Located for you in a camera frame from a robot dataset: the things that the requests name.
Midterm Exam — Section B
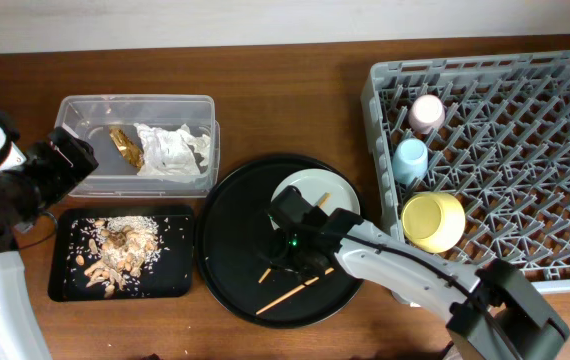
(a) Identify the food scraps pile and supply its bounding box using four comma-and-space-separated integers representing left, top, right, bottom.
67, 216, 169, 299

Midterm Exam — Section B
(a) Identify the pink cup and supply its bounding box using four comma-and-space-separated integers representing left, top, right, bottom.
409, 94, 445, 134

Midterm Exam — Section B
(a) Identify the white napkin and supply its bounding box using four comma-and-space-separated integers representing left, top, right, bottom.
135, 123, 211, 176

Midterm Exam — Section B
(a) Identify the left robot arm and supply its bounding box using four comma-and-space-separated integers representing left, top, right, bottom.
0, 111, 98, 359

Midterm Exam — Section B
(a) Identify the black rectangular tray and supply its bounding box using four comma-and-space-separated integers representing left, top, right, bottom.
48, 205, 195, 302

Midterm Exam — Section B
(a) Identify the grey plate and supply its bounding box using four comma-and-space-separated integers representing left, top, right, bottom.
272, 168, 361, 216

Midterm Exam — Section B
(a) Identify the blue cup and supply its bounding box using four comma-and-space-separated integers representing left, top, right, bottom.
392, 138, 428, 186

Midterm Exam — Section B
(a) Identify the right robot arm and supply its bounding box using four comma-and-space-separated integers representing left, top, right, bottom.
267, 186, 570, 359

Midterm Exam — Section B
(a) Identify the yellow bowl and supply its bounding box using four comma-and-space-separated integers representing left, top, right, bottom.
401, 192, 466, 253

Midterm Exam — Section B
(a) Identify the grey dishwasher rack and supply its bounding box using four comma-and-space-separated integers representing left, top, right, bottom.
361, 50, 570, 294

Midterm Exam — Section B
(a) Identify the gold snack wrapper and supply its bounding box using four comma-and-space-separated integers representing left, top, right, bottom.
109, 126, 144, 169

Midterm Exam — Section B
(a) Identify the round black tray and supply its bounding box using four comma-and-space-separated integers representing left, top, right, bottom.
195, 154, 362, 329

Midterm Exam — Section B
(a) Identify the clear plastic bin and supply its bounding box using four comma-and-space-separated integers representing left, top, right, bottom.
55, 94, 220, 198

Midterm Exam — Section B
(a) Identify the wooden chopstick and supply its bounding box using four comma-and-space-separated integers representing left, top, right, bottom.
258, 187, 331, 283
255, 267, 335, 315

